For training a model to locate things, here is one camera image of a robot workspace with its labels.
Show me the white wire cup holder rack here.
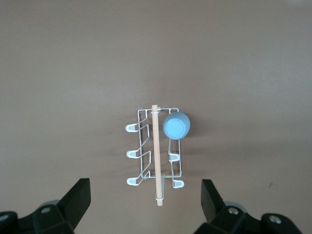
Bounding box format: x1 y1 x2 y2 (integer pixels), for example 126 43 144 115
125 104 185 208

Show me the blue plastic cup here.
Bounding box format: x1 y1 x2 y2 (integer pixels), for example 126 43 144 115
162 110 192 140

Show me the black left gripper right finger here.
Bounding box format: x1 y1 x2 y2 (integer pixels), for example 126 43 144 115
194 179 264 234

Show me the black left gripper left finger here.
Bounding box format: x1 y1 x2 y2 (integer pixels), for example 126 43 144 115
17 178 92 234

